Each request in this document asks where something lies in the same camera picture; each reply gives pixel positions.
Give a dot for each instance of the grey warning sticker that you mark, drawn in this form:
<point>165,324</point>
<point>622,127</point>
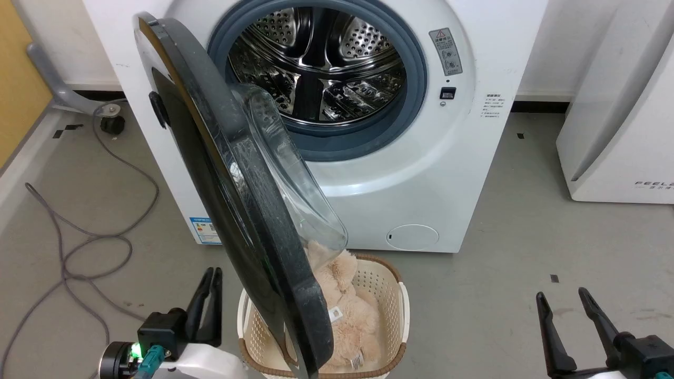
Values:
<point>446,51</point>

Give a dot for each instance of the black caster wheel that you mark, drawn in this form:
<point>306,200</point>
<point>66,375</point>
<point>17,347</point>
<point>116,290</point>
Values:
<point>112,124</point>

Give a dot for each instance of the cream plastic laundry basket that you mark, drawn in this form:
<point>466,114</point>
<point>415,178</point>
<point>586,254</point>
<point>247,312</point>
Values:
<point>389,300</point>

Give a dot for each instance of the round white filter cover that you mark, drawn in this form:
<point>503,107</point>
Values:
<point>412,237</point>

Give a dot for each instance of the small printed text label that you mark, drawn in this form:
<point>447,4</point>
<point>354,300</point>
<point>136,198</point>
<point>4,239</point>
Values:
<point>492,105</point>

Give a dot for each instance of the steel perforated washer drum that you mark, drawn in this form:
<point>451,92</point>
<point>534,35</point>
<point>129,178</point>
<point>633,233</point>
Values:
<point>337,63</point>

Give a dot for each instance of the black round washing machine door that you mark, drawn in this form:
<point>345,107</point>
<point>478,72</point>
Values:
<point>226,173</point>

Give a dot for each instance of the beige plush toy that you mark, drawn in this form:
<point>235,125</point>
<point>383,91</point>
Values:
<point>353,326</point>

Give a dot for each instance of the black cylindrical wrist camera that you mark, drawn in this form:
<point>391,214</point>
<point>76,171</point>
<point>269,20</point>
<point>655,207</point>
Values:
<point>117,360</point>

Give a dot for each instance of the black door latch socket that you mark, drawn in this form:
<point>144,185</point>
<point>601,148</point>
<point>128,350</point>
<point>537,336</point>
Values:
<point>447,93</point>

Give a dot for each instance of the white front-load washing machine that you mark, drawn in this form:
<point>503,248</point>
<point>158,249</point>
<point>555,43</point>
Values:
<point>421,173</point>

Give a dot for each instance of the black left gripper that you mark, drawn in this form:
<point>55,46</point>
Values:
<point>163,331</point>

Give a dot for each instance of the yellow wooden panel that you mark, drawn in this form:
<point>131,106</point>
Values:
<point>16,79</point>

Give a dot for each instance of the blue energy label sticker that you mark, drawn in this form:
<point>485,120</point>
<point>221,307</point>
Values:
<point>204,230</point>

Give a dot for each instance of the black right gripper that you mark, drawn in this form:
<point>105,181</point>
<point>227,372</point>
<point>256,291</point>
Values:
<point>650,358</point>

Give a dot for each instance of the grey rubber door gasket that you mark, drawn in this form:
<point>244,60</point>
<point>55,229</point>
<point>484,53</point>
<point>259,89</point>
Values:
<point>416,84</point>

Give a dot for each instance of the grey metal frame leg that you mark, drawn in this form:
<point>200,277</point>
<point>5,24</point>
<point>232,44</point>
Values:
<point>55,84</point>

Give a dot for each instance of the white appliance with grey lettering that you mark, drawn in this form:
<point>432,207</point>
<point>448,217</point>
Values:
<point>616,131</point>

